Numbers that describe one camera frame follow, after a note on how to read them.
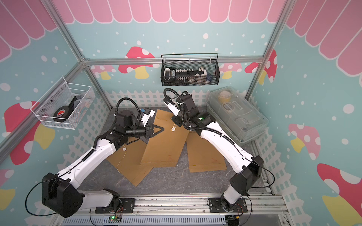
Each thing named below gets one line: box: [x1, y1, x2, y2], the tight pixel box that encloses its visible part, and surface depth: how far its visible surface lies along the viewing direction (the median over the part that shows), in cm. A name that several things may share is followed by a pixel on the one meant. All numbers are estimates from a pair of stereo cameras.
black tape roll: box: [53, 105, 69, 123], surface depth 71 cm
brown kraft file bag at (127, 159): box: [106, 137, 154, 187], surface depth 87 cm
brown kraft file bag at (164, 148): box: [140, 109, 190, 168], surface depth 74 cm
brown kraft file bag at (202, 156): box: [186, 130, 227, 173], surface depth 89 cm
